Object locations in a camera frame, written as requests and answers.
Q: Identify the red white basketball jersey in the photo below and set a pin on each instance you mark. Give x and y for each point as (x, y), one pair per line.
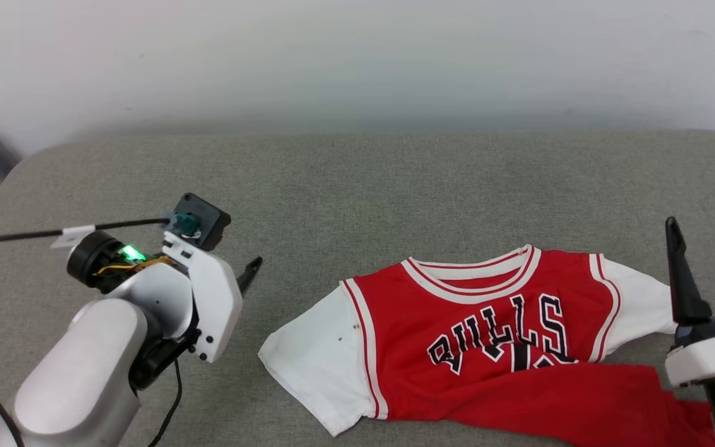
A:
(457, 310)

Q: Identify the white camera bracket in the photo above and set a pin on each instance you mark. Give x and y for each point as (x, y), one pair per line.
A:
(711, 360)
(215, 304)

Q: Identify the white left camera bracket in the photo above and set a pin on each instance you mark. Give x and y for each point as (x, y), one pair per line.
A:
(215, 304)

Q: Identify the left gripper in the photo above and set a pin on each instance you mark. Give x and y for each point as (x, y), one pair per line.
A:
(94, 261)

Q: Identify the grey fabric sofa seat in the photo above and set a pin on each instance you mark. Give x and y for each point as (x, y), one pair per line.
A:
(357, 205)

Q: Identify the white right camera bracket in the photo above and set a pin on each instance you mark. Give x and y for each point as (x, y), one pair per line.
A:
(711, 360)

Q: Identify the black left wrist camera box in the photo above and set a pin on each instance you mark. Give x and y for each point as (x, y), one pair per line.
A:
(208, 217)

